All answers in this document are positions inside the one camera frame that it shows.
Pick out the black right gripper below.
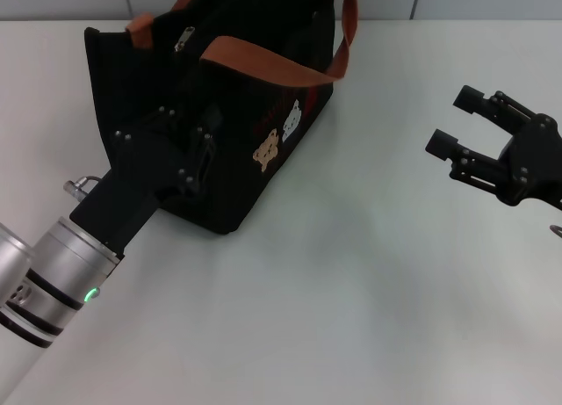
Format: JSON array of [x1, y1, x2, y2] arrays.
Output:
[[424, 84, 562, 208]]

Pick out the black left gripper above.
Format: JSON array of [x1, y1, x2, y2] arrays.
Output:
[[68, 105, 223, 259]]

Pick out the left gripper metal cable connector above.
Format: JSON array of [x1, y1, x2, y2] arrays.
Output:
[[63, 174, 104, 202]]

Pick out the black food bag orange straps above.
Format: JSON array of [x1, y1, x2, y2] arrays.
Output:
[[83, 0, 359, 237]]

